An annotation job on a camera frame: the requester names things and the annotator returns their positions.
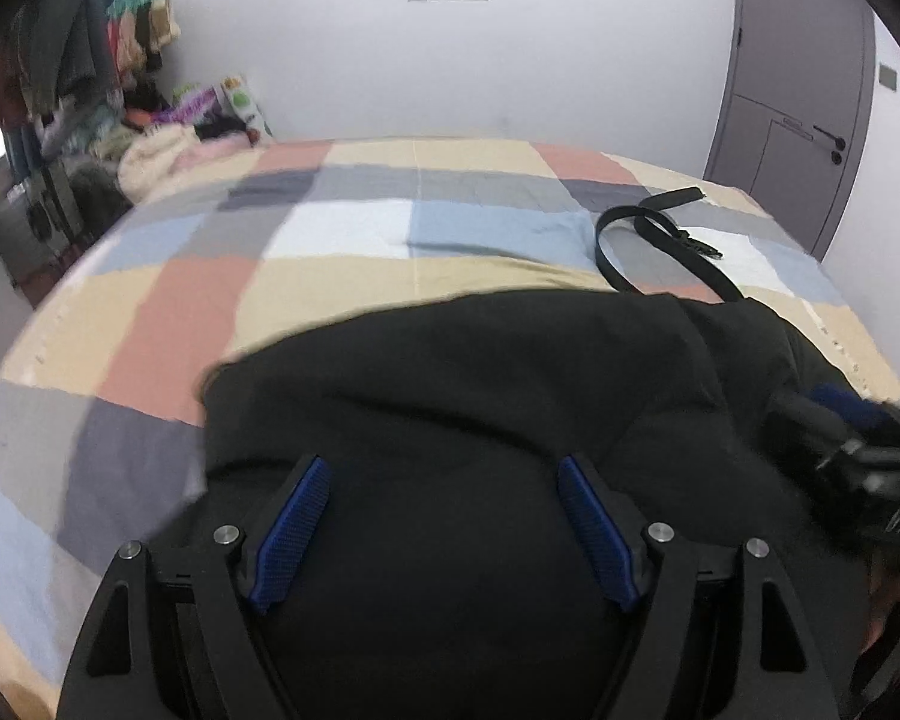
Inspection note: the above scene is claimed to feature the dark grey hanging jacket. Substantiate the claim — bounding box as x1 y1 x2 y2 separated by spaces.
21 0 115 92

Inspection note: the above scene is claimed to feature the pink cloth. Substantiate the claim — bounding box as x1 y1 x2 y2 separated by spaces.
180 136 260 167

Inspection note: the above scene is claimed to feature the bed with checkered sheet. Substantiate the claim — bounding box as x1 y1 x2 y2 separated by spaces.
0 136 900 707

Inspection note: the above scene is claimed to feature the black puffer jacket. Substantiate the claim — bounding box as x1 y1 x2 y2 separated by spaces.
146 291 900 720

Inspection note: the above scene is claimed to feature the grey suitcase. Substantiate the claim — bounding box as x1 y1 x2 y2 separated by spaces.
0 163 85 293

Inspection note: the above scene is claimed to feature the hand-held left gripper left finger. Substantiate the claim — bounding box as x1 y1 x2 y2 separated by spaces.
58 454 332 720

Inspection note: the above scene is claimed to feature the black belt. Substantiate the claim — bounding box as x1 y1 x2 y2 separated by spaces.
594 185 745 305

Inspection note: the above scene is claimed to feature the person's right hand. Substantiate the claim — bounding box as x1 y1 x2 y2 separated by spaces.
864 568 900 652

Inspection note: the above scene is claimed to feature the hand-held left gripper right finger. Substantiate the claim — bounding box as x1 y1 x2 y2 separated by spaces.
556 455 842 720

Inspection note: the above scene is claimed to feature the grey door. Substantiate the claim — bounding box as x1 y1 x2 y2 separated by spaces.
703 0 877 260

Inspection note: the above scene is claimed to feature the black door handle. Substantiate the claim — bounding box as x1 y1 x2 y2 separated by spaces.
813 124 848 167

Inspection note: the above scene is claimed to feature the dotted printed box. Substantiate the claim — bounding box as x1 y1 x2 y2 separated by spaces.
220 74 275 140

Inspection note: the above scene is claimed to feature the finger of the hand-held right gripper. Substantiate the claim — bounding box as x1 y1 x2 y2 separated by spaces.
805 382 900 430
768 392 850 460

